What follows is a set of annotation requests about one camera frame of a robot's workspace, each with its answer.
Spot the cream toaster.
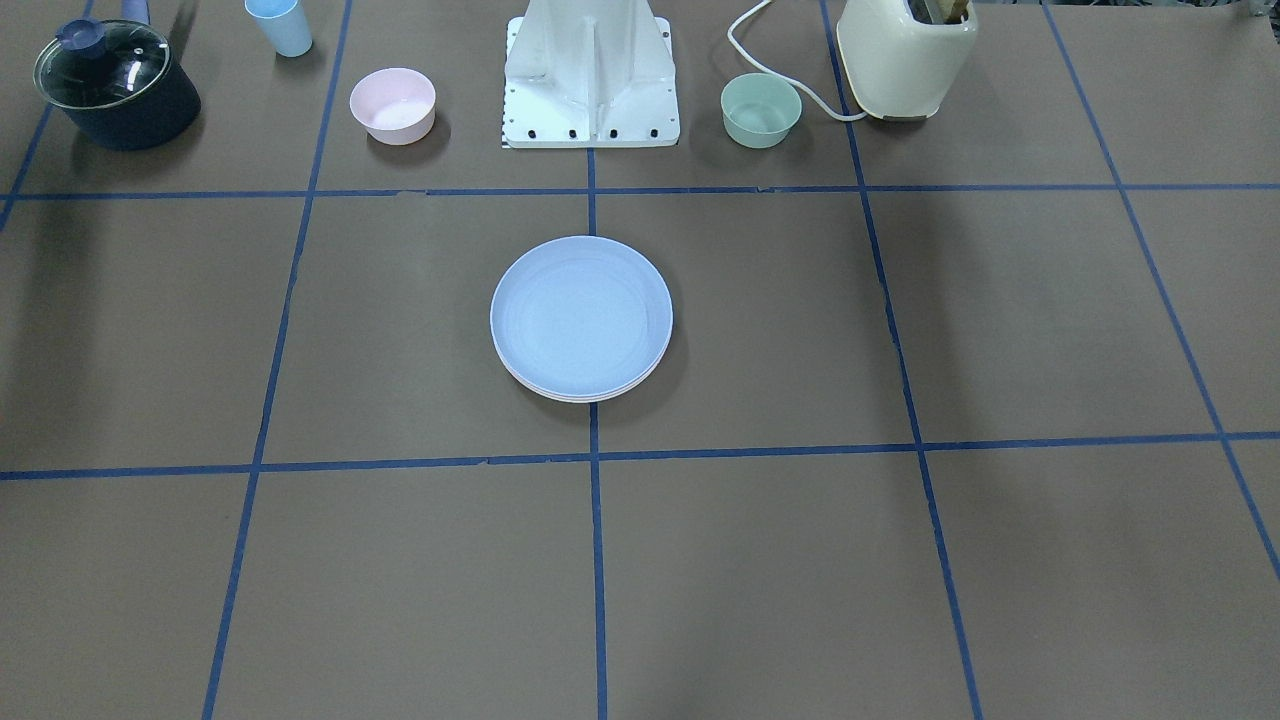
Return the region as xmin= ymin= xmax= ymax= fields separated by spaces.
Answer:
xmin=836 ymin=1 xmax=980 ymax=122

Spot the white toaster cord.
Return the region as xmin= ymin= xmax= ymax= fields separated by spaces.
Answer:
xmin=727 ymin=0 xmax=867 ymax=123

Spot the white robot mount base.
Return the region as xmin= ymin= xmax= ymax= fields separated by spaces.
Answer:
xmin=500 ymin=1 xmax=681 ymax=149

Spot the green bowl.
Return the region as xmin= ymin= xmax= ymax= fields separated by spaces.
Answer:
xmin=719 ymin=73 xmax=803 ymax=149

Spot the pink bowl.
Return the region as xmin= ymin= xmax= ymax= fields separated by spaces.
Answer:
xmin=348 ymin=67 xmax=436 ymax=146

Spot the blue plate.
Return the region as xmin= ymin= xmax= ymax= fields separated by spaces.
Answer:
xmin=490 ymin=234 xmax=675 ymax=350

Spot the dark blue pot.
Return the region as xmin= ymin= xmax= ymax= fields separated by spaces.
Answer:
xmin=32 ymin=1 xmax=202 ymax=151

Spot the light blue cup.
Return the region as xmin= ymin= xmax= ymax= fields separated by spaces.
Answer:
xmin=244 ymin=0 xmax=314 ymax=58

